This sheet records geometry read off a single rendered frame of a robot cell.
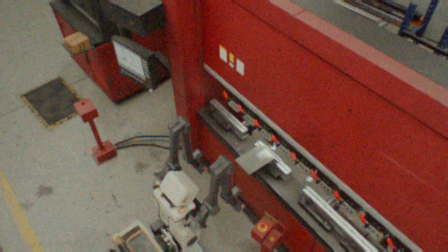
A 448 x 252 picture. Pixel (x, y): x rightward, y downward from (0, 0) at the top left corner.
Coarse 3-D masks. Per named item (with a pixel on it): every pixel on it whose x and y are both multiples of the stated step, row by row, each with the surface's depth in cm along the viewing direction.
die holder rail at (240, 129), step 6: (210, 102) 343; (216, 102) 341; (216, 108) 340; (222, 108) 336; (222, 114) 333; (228, 114) 330; (228, 120) 329; (234, 120) 325; (234, 126) 324; (240, 126) 320; (240, 132) 319
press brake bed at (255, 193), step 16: (208, 128) 344; (208, 144) 364; (224, 144) 330; (208, 160) 399; (240, 176) 332; (256, 176) 303; (256, 192) 319; (272, 192) 292; (256, 208) 335; (272, 208) 306; (288, 208) 281; (288, 224) 294; (304, 224) 272; (288, 240) 308; (304, 240) 283; (320, 240) 263
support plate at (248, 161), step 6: (252, 150) 297; (258, 150) 297; (240, 156) 293; (246, 156) 293; (252, 156) 293; (240, 162) 289; (246, 162) 289; (252, 162) 289; (258, 162) 289; (264, 162) 289; (246, 168) 285; (252, 168) 285; (258, 168) 285
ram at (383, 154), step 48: (240, 48) 255; (288, 48) 212; (288, 96) 234; (336, 96) 197; (336, 144) 216; (384, 144) 184; (432, 144) 161; (384, 192) 200; (432, 192) 173; (432, 240) 187
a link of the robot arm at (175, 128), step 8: (176, 120) 236; (184, 120) 235; (168, 128) 235; (176, 128) 232; (184, 128) 235; (176, 136) 236; (176, 144) 242; (176, 152) 247; (168, 160) 256; (176, 160) 252; (176, 168) 254
